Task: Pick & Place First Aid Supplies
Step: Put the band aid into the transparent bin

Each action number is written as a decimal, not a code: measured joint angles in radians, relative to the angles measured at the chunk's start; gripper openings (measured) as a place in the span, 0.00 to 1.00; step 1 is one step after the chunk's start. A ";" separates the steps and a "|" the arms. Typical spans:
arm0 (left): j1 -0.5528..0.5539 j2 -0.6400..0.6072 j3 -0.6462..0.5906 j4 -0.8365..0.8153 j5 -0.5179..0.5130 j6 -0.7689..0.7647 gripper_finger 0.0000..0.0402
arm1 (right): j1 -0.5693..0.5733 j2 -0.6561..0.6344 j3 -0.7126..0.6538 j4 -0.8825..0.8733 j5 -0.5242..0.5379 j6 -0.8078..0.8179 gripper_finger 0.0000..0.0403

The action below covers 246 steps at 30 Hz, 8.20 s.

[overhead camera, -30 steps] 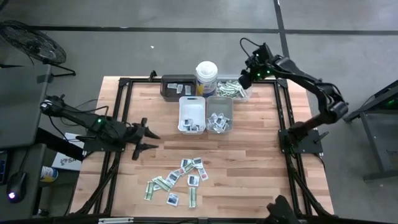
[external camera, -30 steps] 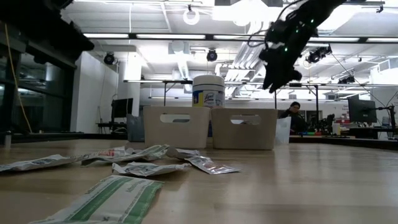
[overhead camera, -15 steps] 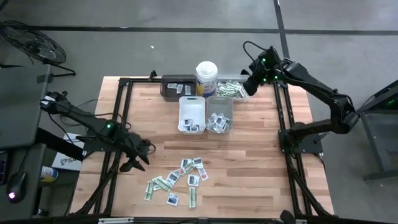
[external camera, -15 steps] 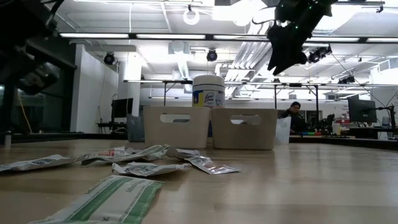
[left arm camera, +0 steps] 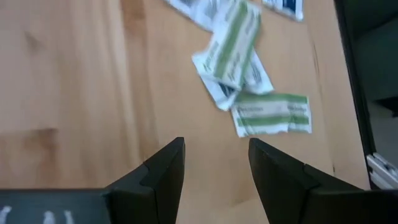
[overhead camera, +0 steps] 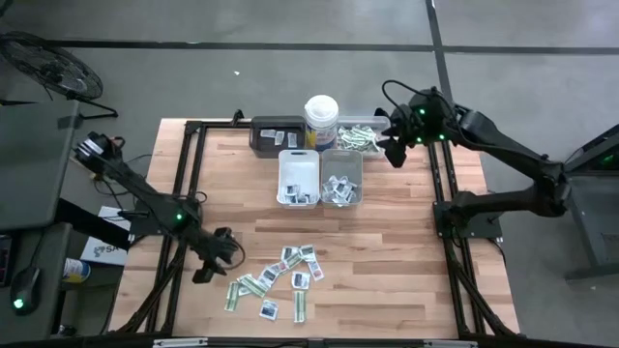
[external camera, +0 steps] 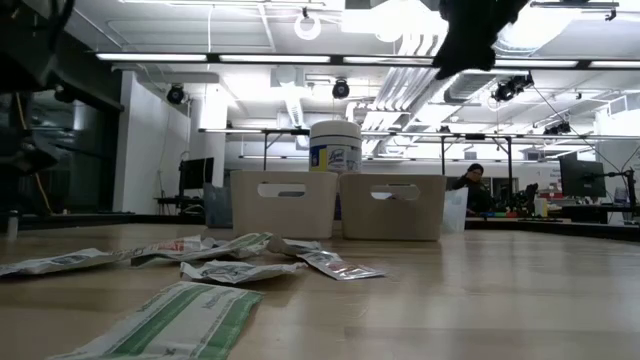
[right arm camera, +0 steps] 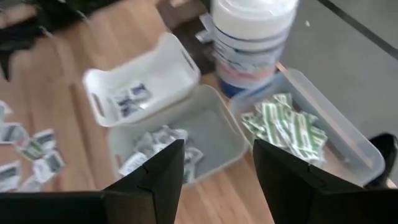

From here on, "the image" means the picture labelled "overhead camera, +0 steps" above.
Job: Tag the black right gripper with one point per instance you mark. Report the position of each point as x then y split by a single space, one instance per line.
403 126

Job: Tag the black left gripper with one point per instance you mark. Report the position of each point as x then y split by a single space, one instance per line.
220 251

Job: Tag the white antiseptic towelette packet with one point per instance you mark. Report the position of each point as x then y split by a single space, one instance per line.
291 190
300 198
307 251
336 195
327 196
342 182
290 199
348 197
267 276
331 186
306 197
289 252
269 310
301 280
352 187

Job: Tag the white ointment packet orange label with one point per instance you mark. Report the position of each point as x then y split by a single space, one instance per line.
267 133
292 139
279 137
279 267
315 270

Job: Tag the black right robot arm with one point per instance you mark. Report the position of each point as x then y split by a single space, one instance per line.
508 145

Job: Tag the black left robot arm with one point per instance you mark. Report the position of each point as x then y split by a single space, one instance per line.
145 198

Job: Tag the black table clamp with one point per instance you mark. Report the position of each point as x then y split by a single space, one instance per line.
237 116
381 113

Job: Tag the clear plastic bin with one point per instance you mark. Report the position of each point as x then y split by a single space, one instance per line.
348 121

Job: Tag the grey plastic bin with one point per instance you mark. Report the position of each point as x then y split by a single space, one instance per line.
338 164

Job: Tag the white light bar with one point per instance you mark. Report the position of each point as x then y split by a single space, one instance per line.
450 343
180 342

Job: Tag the disinfecting wipes canister white lid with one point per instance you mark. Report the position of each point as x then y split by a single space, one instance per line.
321 113

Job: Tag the white plastic bin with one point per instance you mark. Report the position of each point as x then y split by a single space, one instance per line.
295 169

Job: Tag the white cardboard box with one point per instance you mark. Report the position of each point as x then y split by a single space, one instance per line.
104 253

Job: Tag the dark brown plastic bin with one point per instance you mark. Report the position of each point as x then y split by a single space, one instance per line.
275 150

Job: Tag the black desk leg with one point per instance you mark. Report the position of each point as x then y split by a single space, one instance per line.
92 224

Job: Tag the small white yellow canister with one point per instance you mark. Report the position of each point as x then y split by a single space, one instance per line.
76 270

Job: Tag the dark desk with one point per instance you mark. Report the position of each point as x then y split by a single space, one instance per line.
50 241

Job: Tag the black computer mouse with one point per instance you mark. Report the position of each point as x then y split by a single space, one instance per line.
26 290

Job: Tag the dark keyboard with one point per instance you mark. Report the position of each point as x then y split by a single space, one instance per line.
4 261

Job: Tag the grey table top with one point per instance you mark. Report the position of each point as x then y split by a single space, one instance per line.
34 159

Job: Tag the black metal cart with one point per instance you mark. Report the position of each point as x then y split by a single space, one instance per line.
592 232

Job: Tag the black floor fan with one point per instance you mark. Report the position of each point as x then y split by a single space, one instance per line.
53 67

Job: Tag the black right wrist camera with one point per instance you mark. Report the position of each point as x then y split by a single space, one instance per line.
396 155

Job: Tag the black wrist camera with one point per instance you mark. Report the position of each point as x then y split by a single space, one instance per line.
396 155
223 234

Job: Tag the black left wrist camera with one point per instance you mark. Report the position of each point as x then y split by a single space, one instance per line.
223 234

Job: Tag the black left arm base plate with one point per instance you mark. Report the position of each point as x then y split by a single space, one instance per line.
145 228

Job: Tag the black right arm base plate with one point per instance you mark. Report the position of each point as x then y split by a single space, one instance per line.
483 231

